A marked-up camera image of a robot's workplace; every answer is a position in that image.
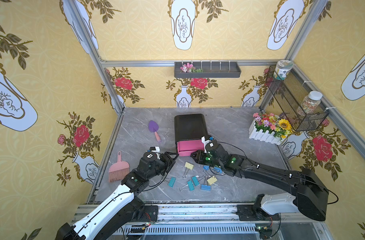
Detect yellow binder clip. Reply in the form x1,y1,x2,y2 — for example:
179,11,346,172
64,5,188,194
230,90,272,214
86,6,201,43
204,176,217,186
182,162,194,179

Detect pink drawer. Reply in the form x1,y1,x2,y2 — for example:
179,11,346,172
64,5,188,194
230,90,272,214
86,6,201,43
177,140,204,157

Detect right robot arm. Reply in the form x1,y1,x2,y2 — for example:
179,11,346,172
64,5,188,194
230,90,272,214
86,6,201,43
190,141,329,222

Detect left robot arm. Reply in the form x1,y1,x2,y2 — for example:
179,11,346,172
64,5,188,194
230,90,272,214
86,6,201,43
55,151,179,240

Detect blue binder clip right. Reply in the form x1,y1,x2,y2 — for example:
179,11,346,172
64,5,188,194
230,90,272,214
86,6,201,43
212,167,223,175

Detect teal binder clip left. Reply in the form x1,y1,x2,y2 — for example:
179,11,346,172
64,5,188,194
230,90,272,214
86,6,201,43
168,177,176,188

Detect teal binder clip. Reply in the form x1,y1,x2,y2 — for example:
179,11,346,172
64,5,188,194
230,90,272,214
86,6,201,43
168,177,176,188
191,176,204,187
179,180,194,192

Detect teal binder clip right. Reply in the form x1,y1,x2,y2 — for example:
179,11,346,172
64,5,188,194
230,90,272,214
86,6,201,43
191,176,204,187

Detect black drawer cabinet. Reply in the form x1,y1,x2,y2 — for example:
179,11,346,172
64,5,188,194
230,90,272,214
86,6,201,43
174,114,209,143

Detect teal binder clip middle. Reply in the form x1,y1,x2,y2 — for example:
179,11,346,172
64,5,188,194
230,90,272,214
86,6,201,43
179,180,194,192

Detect blue binder clip lower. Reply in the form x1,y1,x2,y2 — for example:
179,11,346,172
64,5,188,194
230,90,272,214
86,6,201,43
200,179,211,192

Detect purple pink toy shovel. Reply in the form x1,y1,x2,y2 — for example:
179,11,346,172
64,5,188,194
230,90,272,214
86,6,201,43
148,121,162,143

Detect pink hand broom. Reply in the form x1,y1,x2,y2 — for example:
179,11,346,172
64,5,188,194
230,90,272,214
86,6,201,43
108,151,130,183

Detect flower planter white fence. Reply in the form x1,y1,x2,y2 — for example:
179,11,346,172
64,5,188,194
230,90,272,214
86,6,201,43
248,113,293,145

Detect small pink flowers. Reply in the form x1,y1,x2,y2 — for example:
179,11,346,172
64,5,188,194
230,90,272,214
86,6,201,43
180,63,203,73

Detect clear jar white lid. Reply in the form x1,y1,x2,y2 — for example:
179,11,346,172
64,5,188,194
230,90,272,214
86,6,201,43
297,91,323,116

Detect jar with patterned lid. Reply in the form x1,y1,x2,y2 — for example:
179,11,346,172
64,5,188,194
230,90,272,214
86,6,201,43
272,60,293,80

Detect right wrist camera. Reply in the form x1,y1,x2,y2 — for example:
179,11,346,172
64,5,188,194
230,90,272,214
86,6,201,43
201,136,214,153

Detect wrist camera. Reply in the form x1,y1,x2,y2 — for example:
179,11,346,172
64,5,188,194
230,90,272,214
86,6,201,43
201,136,214,153
149,147,160,154

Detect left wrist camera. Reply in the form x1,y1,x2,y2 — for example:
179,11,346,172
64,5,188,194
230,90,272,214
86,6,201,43
149,147,160,154

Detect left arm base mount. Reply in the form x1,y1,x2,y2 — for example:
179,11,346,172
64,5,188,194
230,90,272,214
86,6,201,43
129,205,159,223

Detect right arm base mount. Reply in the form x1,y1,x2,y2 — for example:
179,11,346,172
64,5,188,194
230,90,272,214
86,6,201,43
236,205,280,221

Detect grey wall shelf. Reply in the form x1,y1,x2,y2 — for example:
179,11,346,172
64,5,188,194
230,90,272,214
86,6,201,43
174,61,241,79

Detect black wire basket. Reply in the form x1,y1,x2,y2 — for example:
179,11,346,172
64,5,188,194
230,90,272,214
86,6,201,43
266,66,329,132

